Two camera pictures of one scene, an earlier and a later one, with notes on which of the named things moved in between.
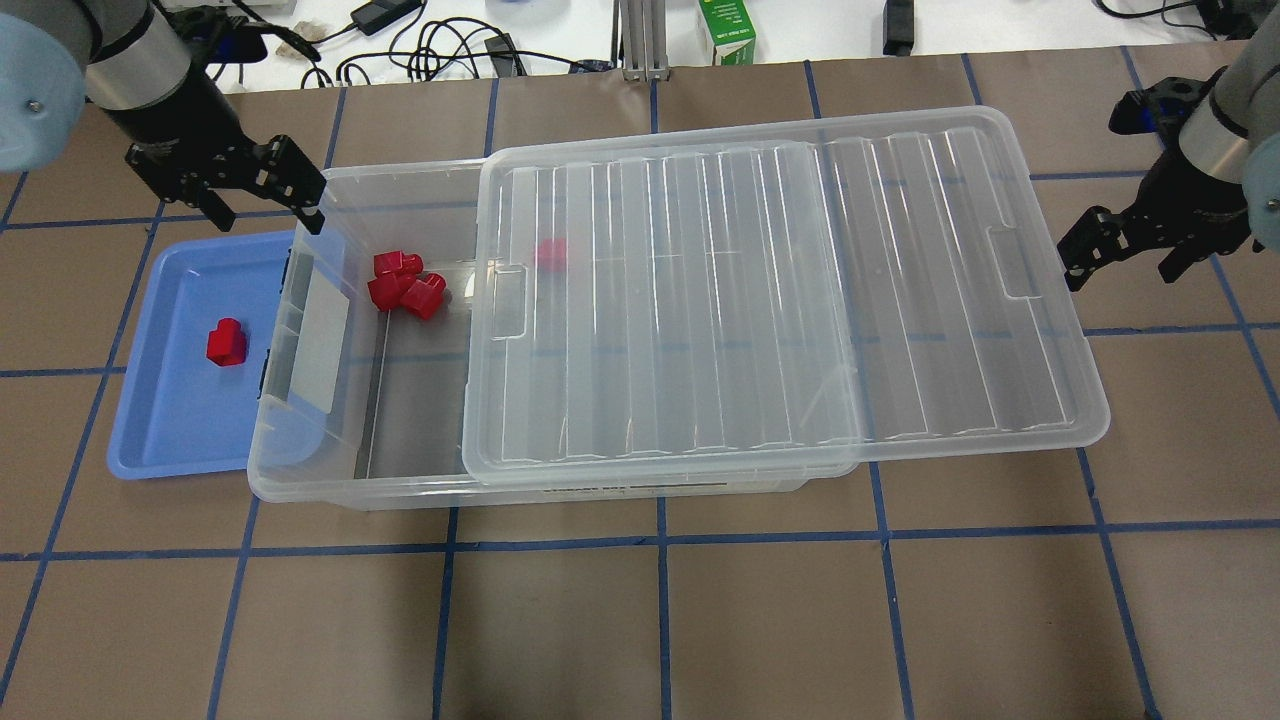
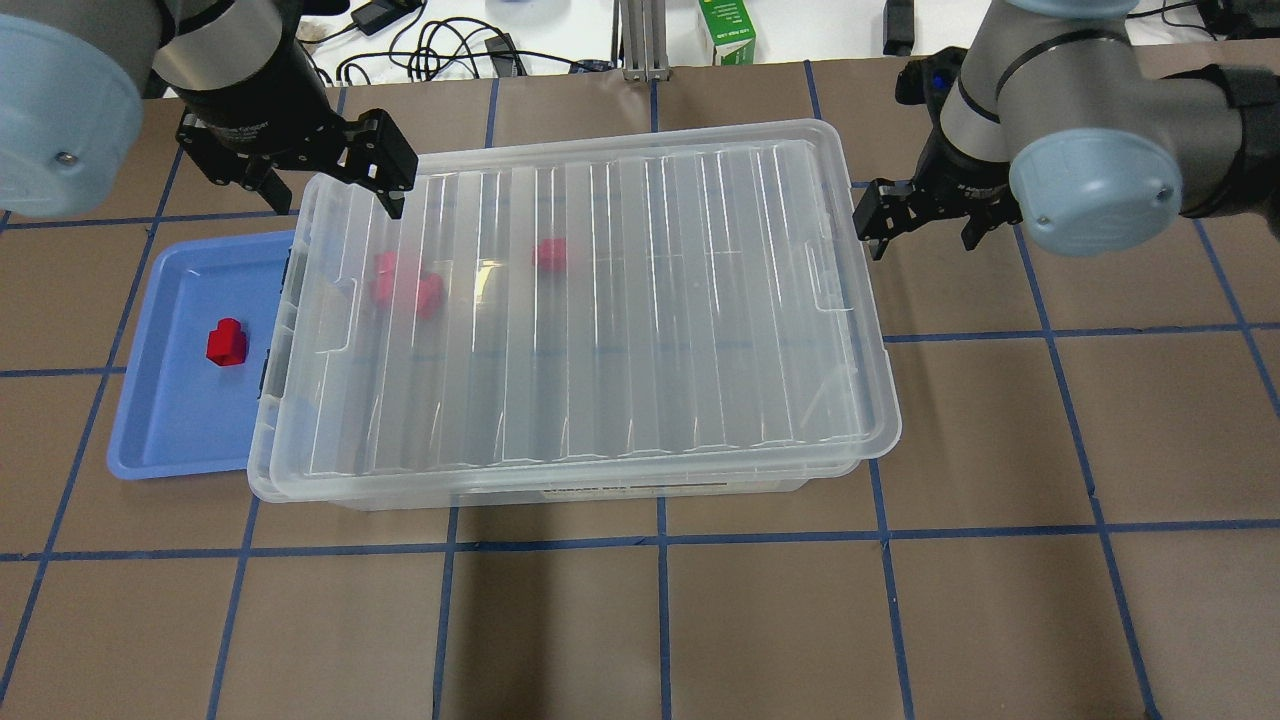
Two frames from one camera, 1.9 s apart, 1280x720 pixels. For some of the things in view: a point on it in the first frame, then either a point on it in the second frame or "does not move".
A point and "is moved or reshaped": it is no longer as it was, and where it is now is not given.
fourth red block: x=552 y=255 does not move
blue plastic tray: x=179 y=412 does not move
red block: x=226 y=345 does not move
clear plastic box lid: x=772 y=299 is moved or reshaped
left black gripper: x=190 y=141 to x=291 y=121
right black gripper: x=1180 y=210 to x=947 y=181
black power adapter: x=379 y=14 does not move
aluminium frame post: x=643 y=40 does not move
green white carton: x=731 y=30 does not move
